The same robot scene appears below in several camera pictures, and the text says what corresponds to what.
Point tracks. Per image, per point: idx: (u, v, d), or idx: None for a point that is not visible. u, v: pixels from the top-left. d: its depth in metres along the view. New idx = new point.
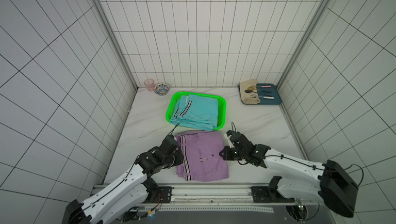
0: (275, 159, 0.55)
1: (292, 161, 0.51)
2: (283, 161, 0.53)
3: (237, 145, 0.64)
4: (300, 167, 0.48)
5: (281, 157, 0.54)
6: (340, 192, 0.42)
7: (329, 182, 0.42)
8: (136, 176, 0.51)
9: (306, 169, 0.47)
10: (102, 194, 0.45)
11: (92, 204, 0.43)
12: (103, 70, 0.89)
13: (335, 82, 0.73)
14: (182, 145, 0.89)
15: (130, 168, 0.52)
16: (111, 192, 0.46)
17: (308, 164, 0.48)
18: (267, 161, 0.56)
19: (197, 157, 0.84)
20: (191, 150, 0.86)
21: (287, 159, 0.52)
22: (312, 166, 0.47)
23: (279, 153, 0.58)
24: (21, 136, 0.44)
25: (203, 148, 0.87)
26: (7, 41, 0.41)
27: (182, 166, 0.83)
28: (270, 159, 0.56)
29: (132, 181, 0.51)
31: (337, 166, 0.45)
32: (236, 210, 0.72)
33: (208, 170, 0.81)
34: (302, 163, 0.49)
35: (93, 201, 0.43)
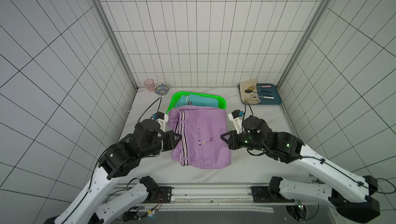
0: (315, 163, 0.43)
1: (336, 170, 0.42)
2: (325, 168, 0.42)
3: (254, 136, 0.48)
4: (345, 180, 0.41)
5: (321, 162, 0.43)
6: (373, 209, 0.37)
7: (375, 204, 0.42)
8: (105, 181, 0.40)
9: (351, 184, 0.40)
10: (70, 211, 0.38)
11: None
12: (104, 70, 0.89)
13: (335, 82, 0.73)
14: (181, 123, 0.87)
15: (92, 176, 0.39)
16: (78, 208, 0.38)
17: (351, 177, 0.41)
18: (302, 162, 0.43)
19: (197, 140, 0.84)
20: (190, 131, 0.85)
21: (330, 165, 0.43)
22: (358, 182, 0.41)
23: (319, 157, 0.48)
24: (21, 136, 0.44)
25: (203, 130, 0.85)
26: (7, 41, 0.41)
27: (179, 148, 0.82)
28: (308, 162, 0.43)
29: (99, 191, 0.41)
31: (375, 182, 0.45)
32: (236, 211, 0.72)
33: (205, 156, 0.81)
34: (347, 175, 0.41)
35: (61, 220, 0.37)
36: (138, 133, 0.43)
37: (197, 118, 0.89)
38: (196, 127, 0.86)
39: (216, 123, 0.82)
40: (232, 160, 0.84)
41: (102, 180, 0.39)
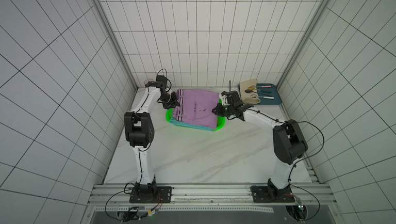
0: (252, 112, 0.64)
1: (264, 115, 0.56)
2: (257, 114, 0.62)
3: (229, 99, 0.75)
4: (266, 119, 0.58)
5: (257, 112, 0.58)
6: (286, 139, 0.54)
7: (282, 130, 0.56)
8: (155, 90, 0.69)
9: (269, 121, 0.56)
10: (142, 103, 0.60)
11: (139, 108, 0.58)
12: (103, 70, 0.89)
13: (335, 82, 0.73)
14: (180, 96, 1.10)
15: (148, 88, 0.68)
16: (147, 100, 0.62)
17: (273, 118, 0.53)
18: (246, 113, 0.65)
19: (193, 107, 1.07)
20: (188, 102, 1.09)
21: (262, 113, 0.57)
22: (276, 120, 0.56)
23: (256, 109, 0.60)
24: (21, 136, 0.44)
25: (200, 101, 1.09)
26: (8, 41, 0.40)
27: (177, 110, 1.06)
28: (249, 112, 0.65)
29: (154, 93, 0.69)
31: (296, 124, 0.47)
32: (236, 211, 0.72)
33: (198, 118, 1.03)
34: (270, 117, 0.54)
35: (139, 108, 0.58)
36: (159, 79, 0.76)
37: (196, 93, 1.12)
38: (194, 99, 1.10)
39: (211, 99, 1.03)
40: (232, 160, 0.84)
41: (152, 90, 0.67)
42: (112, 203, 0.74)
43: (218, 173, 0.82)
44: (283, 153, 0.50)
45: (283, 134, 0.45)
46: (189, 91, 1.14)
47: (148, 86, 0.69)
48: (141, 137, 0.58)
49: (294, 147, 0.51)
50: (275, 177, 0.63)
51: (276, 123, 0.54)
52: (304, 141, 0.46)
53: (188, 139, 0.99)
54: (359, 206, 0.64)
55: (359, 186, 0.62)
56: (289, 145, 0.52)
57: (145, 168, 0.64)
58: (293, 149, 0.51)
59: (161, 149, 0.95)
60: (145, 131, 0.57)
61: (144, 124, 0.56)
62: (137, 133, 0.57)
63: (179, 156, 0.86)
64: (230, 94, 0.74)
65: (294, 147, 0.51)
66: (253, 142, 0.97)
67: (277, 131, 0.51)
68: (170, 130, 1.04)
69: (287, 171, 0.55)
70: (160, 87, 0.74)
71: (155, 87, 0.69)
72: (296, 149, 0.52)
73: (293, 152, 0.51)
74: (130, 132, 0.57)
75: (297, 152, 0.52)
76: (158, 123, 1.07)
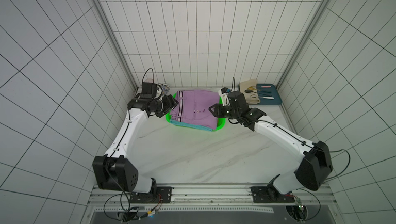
0: (267, 126, 0.53)
1: (284, 132, 0.50)
2: (275, 129, 0.52)
3: (233, 104, 0.61)
4: (290, 139, 0.48)
5: (273, 125, 0.53)
6: (317, 168, 0.46)
7: (313, 158, 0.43)
8: (139, 114, 0.53)
9: (294, 142, 0.47)
10: (118, 141, 0.45)
11: (114, 149, 0.43)
12: (103, 70, 0.89)
13: (334, 82, 0.74)
14: (180, 97, 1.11)
15: (129, 114, 0.52)
16: (126, 134, 0.47)
17: (298, 139, 0.48)
18: (259, 125, 0.55)
19: (192, 108, 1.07)
20: (187, 102, 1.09)
21: (280, 129, 0.52)
22: (302, 142, 0.47)
23: (273, 122, 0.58)
24: (21, 136, 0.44)
25: (199, 102, 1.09)
26: (8, 41, 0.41)
27: (177, 111, 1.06)
28: (262, 124, 0.54)
29: (136, 120, 0.52)
31: (325, 148, 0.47)
32: (236, 211, 0.72)
33: (197, 119, 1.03)
34: (294, 136, 0.49)
35: (115, 149, 0.43)
36: (146, 89, 0.63)
37: (195, 94, 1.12)
38: (194, 99, 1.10)
39: (211, 100, 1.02)
40: (232, 160, 0.84)
41: (133, 116, 0.52)
42: (112, 203, 0.74)
43: (218, 173, 0.82)
44: (310, 180, 0.44)
45: (315, 161, 0.47)
46: (190, 92, 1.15)
47: (131, 107, 0.54)
48: (118, 186, 0.43)
49: (322, 173, 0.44)
50: (279, 184, 0.62)
51: (301, 146, 0.46)
52: (332, 165, 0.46)
53: (188, 139, 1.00)
54: (359, 206, 0.64)
55: (359, 187, 0.62)
56: (319, 173, 0.45)
57: (139, 180, 0.58)
58: (320, 177, 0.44)
59: (161, 149, 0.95)
60: (122, 181, 0.43)
61: (120, 174, 0.42)
62: (115, 182, 0.43)
63: (178, 156, 0.86)
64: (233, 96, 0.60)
65: (322, 175, 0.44)
66: (253, 142, 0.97)
67: (309, 160, 0.42)
68: (170, 129, 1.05)
69: (297, 184, 0.52)
70: (145, 107, 0.56)
71: (139, 111, 0.53)
72: (323, 176, 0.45)
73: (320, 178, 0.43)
74: (103, 182, 0.44)
75: (323, 178, 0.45)
76: (158, 123, 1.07)
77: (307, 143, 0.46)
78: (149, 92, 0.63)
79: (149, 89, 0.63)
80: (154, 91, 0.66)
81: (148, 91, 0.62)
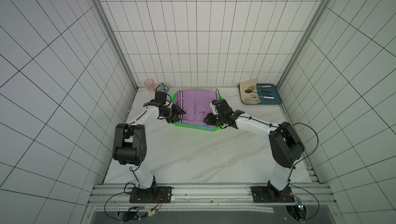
0: (244, 119, 0.63)
1: (256, 120, 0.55)
2: (250, 120, 0.61)
3: (218, 108, 0.73)
4: (259, 125, 0.57)
5: (249, 118, 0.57)
6: (284, 144, 0.52)
7: (278, 136, 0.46)
8: (154, 108, 0.67)
9: (264, 127, 0.55)
10: (138, 116, 0.56)
11: (134, 120, 0.54)
12: (104, 70, 0.89)
13: (335, 82, 0.73)
14: (180, 98, 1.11)
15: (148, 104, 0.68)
16: (144, 114, 0.59)
17: (266, 123, 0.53)
18: (237, 122, 0.64)
19: (192, 108, 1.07)
20: (188, 103, 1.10)
21: (254, 118, 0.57)
22: (269, 124, 0.55)
23: (248, 115, 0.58)
24: (21, 136, 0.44)
25: (199, 102, 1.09)
26: (8, 41, 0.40)
27: None
28: (240, 120, 0.64)
29: (152, 111, 0.66)
31: (290, 127, 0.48)
32: (236, 211, 0.72)
33: (197, 120, 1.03)
34: (262, 122, 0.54)
35: (134, 120, 0.54)
36: (158, 95, 0.78)
37: (196, 94, 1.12)
38: (194, 99, 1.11)
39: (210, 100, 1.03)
40: (232, 160, 0.84)
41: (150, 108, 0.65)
42: (112, 203, 0.74)
43: (218, 173, 0.82)
44: (283, 158, 0.49)
45: (280, 139, 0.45)
46: (190, 92, 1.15)
47: (147, 105, 0.67)
48: (130, 155, 0.49)
49: (292, 150, 0.51)
50: (274, 179, 0.63)
51: (270, 128, 0.53)
52: (300, 142, 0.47)
53: (188, 139, 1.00)
54: (359, 206, 0.64)
55: (359, 187, 0.62)
56: (286, 148, 0.51)
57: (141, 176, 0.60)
58: (291, 152, 0.50)
59: (161, 149, 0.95)
60: (135, 148, 0.49)
61: (135, 138, 0.50)
62: (128, 151, 0.49)
63: (178, 156, 0.86)
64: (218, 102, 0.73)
65: (291, 150, 0.51)
66: (253, 141, 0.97)
67: (274, 138, 0.49)
68: (170, 129, 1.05)
69: (286, 174, 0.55)
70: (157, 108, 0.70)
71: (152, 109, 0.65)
72: (294, 152, 0.51)
73: (291, 155, 0.50)
74: (118, 147, 0.50)
75: (295, 155, 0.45)
76: (158, 123, 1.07)
77: (273, 124, 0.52)
78: (161, 98, 0.78)
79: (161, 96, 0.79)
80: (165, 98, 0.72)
81: (159, 97, 0.78)
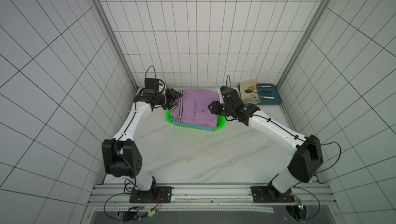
0: (261, 120, 0.54)
1: (278, 126, 0.51)
2: (268, 124, 0.52)
3: (228, 99, 0.61)
4: (281, 132, 0.49)
5: (267, 120, 0.54)
6: (309, 161, 0.47)
7: (304, 151, 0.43)
8: (144, 107, 0.57)
9: (286, 136, 0.48)
10: (126, 127, 0.48)
11: (122, 133, 0.47)
12: (103, 70, 0.89)
13: (335, 82, 0.73)
14: (180, 97, 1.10)
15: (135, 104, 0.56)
16: (132, 122, 0.50)
17: (291, 132, 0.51)
18: (252, 120, 0.55)
19: (192, 108, 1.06)
20: (187, 102, 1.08)
21: (274, 123, 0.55)
22: (295, 136, 0.48)
23: (267, 116, 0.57)
24: (21, 136, 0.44)
25: (199, 102, 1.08)
26: (8, 41, 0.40)
27: (177, 111, 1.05)
28: (257, 119, 0.55)
29: (143, 111, 0.57)
31: (317, 143, 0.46)
32: (236, 211, 0.72)
33: (197, 119, 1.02)
34: (286, 130, 0.50)
35: (122, 132, 0.47)
36: (149, 83, 0.66)
37: (195, 94, 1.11)
38: (194, 99, 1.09)
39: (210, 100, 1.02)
40: (232, 160, 0.84)
41: (139, 107, 0.56)
42: (112, 203, 0.74)
43: (218, 173, 0.82)
44: (301, 173, 0.45)
45: (306, 155, 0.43)
46: (189, 91, 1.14)
47: (136, 101, 0.57)
48: (124, 170, 0.46)
49: (313, 166, 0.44)
50: (277, 182, 0.62)
51: (294, 139, 0.47)
52: (323, 159, 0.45)
53: (188, 139, 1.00)
54: (359, 206, 0.64)
55: (359, 187, 0.62)
56: (310, 165, 0.47)
57: (141, 180, 0.60)
58: (312, 169, 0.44)
59: (161, 149, 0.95)
60: (129, 164, 0.45)
61: (127, 155, 0.44)
62: (121, 167, 0.46)
63: (178, 156, 0.86)
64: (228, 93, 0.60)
65: (313, 167, 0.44)
66: (253, 141, 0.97)
67: (300, 154, 0.43)
68: (170, 129, 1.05)
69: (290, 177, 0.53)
70: (149, 102, 0.61)
71: (144, 104, 0.57)
72: (315, 169, 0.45)
73: (311, 171, 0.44)
74: (110, 164, 0.46)
75: (314, 171, 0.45)
76: (158, 123, 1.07)
77: (299, 136, 0.47)
78: (152, 86, 0.66)
79: (151, 83, 0.67)
80: (157, 86, 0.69)
81: (150, 85, 0.66)
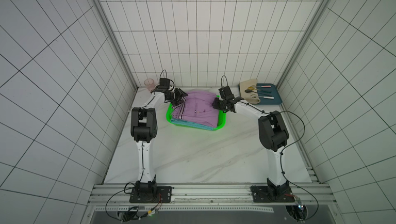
0: (242, 104, 0.70)
1: (252, 107, 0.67)
2: (247, 106, 0.67)
3: (221, 93, 0.80)
4: (253, 111, 0.63)
5: (246, 104, 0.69)
6: (269, 128, 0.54)
7: (266, 121, 0.61)
8: (160, 94, 0.76)
9: (257, 113, 0.61)
10: (148, 101, 0.66)
11: (145, 105, 0.64)
12: (103, 70, 0.89)
13: (335, 82, 0.73)
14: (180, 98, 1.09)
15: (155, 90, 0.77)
16: (153, 99, 0.69)
17: (260, 110, 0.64)
18: (236, 105, 0.71)
19: (193, 108, 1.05)
20: (188, 102, 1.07)
21: (251, 106, 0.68)
22: (262, 111, 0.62)
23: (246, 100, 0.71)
24: (21, 136, 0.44)
25: (200, 102, 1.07)
26: (8, 41, 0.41)
27: (178, 112, 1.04)
28: (240, 104, 0.70)
29: (159, 96, 0.74)
31: (280, 116, 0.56)
32: (236, 211, 0.72)
33: (198, 120, 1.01)
34: (257, 109, 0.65)
35: (146, 105, 0.64)
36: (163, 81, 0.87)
37: (196, 95, 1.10)
38: (194, 100, 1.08)
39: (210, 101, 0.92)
40: (232, 160, 0.84)
41: (157, 93, 0.74)
42: (112, 203, 0.74)
43: (218, 173, 0.82)
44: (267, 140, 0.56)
45: (267, 123, 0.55)
46: (190, 94, 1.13)
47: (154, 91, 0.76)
48: (144, 131, 0.61)
49: (277, 135, 0.58)
50: (271, 174, 0.65)
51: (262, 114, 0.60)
52: (286, 130, 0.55)
53: (188, 139, 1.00)
54: (359, 205, 0.64)
55: (359, 186, 0.62)
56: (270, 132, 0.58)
57: (146, 164, 0.65)
58: (274, 136, 0.57)
59: (161, 149, 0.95)
60: (149, 126, 0.61)
61: (148, 118, 0.61)
62: (143, 128, 0.61)
63: (178, 156, 0.86)
64: (222, 89, 0.80)
65: (275, 134, 0.57)
66: (253, 141, 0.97)
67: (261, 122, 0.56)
68: (169, 129, 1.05)
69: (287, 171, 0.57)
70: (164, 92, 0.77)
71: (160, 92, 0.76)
72: (278, 137, 0.58)
73: (275, 139, 0.57)
74: (135, 126, 0.61)
75: (279, 140, 0.58)
76: (158, 123, 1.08)
77: (266, 112, 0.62)
78: (165, 84, 0.87)
79: (165, 81, 0.87)
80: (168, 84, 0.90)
81: (164, 82, 0.87)
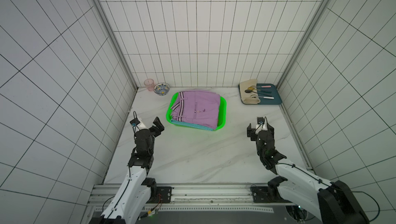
0: (286, 166, 0.57)
1: (300, 172, 0.52)
2: (293, 169, 0.54)
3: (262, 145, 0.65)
4: (306, 178, 0.50)
5: (291, 166, 0.56)
6: (337, 209, 0.41)
7: (328, 195, 0.42)
8: (139, 172, 0.56)
9: (310, 180, 0.48)
10: (118, 198, 0.46)
11: (112, 208, 0.43)
12: (104, 70, 0.89)
13: (335, 82, 0.73)
14: (181, 98, 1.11)
15: (129, 171, 0.54)
16: (126, 192, 0.48)
17: (315, 177, 0.48)
18: (279, 167, 0.59)
19: (193, 108, 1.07)
20: (188, 102, 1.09)
21: (298, 169, 0.54)
22: (318, 179, 0.47)
23: (291, 162, 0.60)
24: (21, 136, 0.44)
25: (200, 102, 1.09)
26: (8, 41, 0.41)
27: (178, 111, 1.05)
28: (282, 166, 0.58)
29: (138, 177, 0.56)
31: (346, 189, 0.44)
32: (236, 211, 0.71)
33: (198, 119, 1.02)
34: (310, 175, 0.50)
35: (113, 208, 0.43)
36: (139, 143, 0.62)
37: (196, 95, 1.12)
38: (194, 100, 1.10)
39: (211, 100, 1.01)
40: (232, 160, 0.84)
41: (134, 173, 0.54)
42: None
43: (217, 173, 0.82)
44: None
45: (331, 199, 0.42)
46: (191, 93, 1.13)
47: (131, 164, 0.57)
48: None
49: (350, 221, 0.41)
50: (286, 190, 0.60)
51: (318, 184, 0.46)
52: (363, 212, 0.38)
53: (188, 139, 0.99)
54: None
55: (359, 187, 0.63)
56: (343, 218, 0.41)
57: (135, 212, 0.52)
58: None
59: (161, 149, 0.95)
60: None
61: None
62: None
63: (178, 156, 0.86)
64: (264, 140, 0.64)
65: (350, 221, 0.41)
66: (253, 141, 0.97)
67: (323, 196, 0.42)
68: (169, 129, 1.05)
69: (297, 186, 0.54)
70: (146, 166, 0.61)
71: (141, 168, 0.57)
72: None
73: None
74: None
75: None
76: None
77: (323, 181, 0.46)
78: (143, 146, 0.62)
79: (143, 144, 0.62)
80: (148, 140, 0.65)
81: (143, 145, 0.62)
